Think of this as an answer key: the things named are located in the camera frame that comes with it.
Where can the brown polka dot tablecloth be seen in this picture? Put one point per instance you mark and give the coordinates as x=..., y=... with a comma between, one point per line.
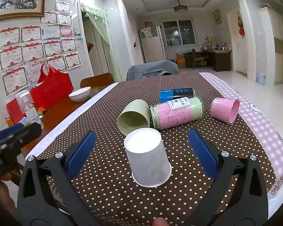
x=105, y=182

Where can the grey covered chair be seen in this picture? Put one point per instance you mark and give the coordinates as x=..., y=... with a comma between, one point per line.
x=152, y=69

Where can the clear spray bottle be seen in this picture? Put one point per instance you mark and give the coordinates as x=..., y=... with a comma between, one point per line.
x=26, y=106

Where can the ceiling lamp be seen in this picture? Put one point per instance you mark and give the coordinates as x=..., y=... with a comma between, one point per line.
x=180, y=8

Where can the red felt bag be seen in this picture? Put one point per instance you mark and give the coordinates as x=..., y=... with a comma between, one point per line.
x=51, y=88

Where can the dark wooden desk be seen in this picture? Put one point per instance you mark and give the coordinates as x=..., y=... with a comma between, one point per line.
x=219, y=60

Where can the window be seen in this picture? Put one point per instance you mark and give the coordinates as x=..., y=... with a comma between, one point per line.
x=178, y=33

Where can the white paper cup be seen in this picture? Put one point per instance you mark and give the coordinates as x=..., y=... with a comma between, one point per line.
x=147, y=157

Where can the left hand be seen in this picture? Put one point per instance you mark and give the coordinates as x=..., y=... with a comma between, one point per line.
x=5, y=197

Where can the pink and green jar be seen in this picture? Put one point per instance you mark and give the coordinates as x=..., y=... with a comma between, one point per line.
x=176, y=112

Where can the right hand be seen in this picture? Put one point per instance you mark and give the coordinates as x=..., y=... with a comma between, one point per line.
x=160, y=222

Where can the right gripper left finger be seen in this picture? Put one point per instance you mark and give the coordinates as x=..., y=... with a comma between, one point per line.
x=36, y=204

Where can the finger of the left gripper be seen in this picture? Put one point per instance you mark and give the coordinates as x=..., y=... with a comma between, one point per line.
x=21, y=138
x=7, y=132

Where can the white ceramic bowl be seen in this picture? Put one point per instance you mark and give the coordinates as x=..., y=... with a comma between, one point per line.
x=80, y=94

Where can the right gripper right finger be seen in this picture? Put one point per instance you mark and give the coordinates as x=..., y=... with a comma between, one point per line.
x=237, y=195

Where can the blue and black box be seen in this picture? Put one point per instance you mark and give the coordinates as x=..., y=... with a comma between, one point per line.
x=171, y=94

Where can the small framed picture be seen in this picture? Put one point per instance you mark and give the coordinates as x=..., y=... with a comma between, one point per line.
x=217, y=16

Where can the blue trash bin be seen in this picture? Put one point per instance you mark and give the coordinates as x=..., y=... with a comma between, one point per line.
x=261, y=79

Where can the wooden desk chair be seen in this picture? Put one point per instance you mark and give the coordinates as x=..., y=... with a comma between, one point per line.
x=197, y=61

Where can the pale green cup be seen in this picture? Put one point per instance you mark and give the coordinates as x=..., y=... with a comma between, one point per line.
x=134, y=116

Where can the orange drink can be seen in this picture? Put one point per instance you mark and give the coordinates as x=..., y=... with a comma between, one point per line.
x=9, y=121

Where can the white wall cabinet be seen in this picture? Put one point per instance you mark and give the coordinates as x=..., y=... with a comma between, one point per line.
x=273, y=28

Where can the pink cup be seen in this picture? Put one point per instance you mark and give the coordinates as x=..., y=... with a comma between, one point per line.
x=225, y=109

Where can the red paper bag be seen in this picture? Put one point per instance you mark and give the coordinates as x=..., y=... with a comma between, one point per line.
x=14, y=111

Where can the green lace curtain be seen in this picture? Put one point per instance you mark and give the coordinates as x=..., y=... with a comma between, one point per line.
x=98, y=18

